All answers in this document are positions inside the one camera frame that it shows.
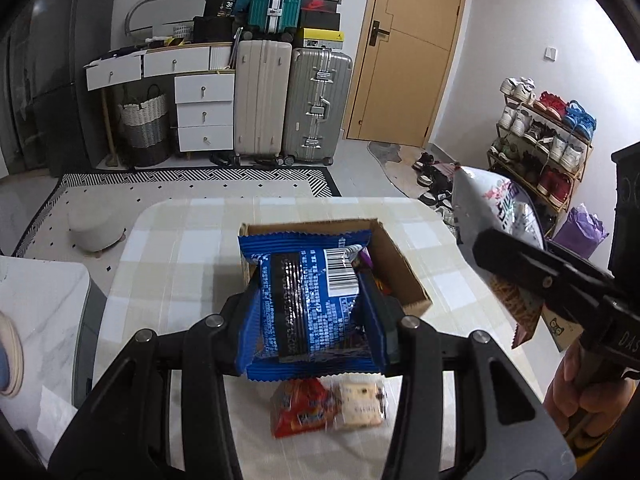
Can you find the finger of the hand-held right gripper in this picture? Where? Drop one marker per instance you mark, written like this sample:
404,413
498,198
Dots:
580,267
520,265

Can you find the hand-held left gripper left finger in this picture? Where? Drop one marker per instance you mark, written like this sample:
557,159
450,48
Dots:
245,340

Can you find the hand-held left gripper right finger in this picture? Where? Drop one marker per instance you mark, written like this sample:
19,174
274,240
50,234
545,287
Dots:
375,325

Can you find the white orange snack packet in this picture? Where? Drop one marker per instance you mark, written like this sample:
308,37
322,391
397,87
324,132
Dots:
495,205

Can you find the blue cookie packet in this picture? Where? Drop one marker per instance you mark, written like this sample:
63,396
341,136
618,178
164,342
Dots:
305,305

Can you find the person's right hand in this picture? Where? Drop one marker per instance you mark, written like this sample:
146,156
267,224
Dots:
600,400

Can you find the purple gift bag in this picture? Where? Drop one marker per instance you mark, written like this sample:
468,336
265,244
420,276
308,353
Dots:
582,230

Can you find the owl print cardboard box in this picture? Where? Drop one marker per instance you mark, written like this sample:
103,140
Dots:
560,330

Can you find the black cabinet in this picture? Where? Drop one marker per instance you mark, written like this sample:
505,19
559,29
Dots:
627,210

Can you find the clear cracker packet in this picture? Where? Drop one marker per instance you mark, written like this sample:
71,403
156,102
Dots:
357,402

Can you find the red snack packet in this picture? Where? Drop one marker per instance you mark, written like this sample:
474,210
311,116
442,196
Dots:
300,410

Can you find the wooden shoe rack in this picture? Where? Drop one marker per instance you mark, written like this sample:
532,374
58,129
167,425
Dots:
587,160

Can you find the pile of dark sneakers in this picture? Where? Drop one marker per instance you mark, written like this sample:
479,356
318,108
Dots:
432,180

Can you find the black white patterned rug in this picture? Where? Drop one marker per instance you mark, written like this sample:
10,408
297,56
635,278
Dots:
200,175

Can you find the grey doormat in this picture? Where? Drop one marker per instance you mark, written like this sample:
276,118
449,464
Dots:
384,152

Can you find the white round stool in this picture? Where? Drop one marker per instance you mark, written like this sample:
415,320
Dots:
95,225

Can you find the white marble top cabinet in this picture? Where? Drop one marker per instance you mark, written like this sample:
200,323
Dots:
45,310

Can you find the wooden door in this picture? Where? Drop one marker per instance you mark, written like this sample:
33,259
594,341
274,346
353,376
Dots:
400,85

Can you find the silver suitcase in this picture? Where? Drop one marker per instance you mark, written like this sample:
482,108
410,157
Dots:
315,110

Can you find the beige and blue bowl stack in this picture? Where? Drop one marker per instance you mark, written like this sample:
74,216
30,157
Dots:
12,355

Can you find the white drawer dresser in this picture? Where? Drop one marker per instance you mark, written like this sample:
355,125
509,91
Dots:
205,110

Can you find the woven laundry basket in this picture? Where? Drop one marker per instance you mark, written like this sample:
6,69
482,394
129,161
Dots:
142,130

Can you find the beige suitcase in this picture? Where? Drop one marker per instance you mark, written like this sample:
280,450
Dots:
260,105

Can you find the plain black shoe box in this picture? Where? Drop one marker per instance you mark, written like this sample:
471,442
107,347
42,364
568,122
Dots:
320,21

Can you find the black storage box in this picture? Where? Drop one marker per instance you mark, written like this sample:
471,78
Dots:
212,30

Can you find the dark grey refrigerator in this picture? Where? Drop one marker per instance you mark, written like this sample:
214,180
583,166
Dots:
60,85

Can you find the red black shoe box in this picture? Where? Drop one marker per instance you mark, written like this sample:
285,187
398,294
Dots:
320,5

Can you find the white light switch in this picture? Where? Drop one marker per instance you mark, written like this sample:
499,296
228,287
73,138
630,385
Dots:
550,53

